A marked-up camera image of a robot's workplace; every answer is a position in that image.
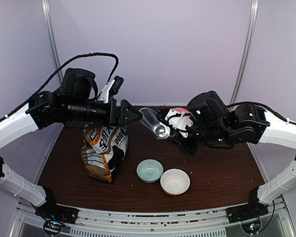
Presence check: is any aluminium corner post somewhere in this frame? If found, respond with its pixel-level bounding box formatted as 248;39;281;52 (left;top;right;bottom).
41;0;62;75
230;0;259;104

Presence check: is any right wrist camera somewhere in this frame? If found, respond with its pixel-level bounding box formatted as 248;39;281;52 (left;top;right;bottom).
166;108;194;138

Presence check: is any metal food scoop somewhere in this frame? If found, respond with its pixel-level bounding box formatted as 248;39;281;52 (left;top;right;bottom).
139;108;170;140

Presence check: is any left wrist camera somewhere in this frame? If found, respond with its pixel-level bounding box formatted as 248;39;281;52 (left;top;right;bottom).
97;76;124;104

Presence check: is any teal ceramic bowl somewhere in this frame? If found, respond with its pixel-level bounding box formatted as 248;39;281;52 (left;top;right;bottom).
136;159;164;183

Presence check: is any left aluminium corner post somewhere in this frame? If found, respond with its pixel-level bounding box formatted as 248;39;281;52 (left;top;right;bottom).
41;0;62;75

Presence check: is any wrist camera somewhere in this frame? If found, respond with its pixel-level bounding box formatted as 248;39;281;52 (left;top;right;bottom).
97;76;124;104
166;108;194;138

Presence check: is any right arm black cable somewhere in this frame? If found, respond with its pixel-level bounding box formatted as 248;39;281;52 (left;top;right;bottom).
228;101;296;129

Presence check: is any front aluminium frame rail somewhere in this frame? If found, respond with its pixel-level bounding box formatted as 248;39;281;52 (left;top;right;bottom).
14;190;294;237

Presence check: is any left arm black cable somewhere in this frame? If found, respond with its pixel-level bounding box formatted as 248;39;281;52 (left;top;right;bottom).
0;52;120;126

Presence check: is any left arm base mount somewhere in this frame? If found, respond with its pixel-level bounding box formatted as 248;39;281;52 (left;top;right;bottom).
33;187;78;236

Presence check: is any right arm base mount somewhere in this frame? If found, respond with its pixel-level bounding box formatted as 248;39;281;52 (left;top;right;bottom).
226;188;268;235

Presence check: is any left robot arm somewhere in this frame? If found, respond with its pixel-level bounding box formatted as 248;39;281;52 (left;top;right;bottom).
0;68;142;219

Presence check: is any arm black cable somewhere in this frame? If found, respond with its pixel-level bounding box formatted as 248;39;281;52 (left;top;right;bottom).
228;101;296;129
0;52;120;126

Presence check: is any white ceramic bowl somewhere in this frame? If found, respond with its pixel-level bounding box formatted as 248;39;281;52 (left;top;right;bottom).
160;168;190;197

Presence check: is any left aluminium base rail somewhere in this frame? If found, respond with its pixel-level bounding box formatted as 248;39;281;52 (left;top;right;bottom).
35;126;63;184

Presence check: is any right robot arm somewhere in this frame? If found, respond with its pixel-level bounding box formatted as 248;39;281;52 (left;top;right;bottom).
156;91;296;218

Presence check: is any dog food bag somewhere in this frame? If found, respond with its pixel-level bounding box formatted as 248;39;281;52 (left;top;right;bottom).
80;125;129;183

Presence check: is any pink pet bowl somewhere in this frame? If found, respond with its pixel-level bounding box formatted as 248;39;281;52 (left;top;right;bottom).
173;107;189;114

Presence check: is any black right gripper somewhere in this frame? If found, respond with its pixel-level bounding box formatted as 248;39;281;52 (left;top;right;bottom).
168;116;231;158

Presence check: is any right aluminium corner post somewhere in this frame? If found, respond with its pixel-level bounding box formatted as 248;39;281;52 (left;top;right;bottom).
230;0;259;104

